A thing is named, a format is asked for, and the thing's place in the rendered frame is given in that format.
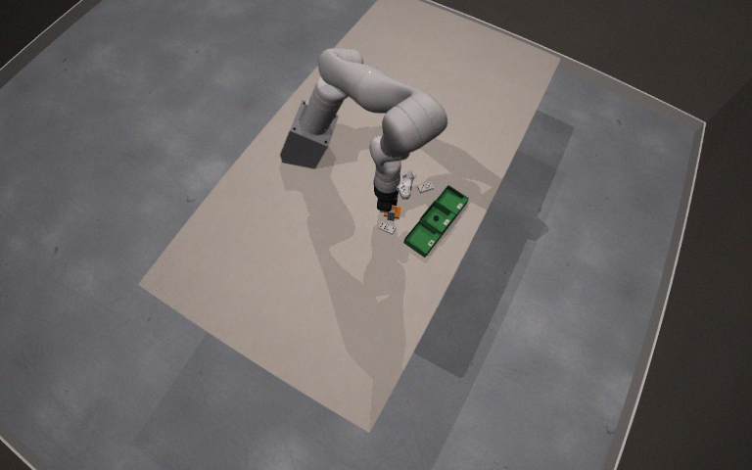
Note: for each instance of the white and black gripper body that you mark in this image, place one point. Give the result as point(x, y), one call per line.
point(386, 192)

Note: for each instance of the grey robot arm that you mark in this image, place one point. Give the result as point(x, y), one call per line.
point(406, 127)

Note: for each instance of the green bin rack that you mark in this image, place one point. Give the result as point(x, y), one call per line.
point(425, 236)

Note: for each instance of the white domino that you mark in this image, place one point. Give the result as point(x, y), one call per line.
point(425, 187)
point(387, 227)

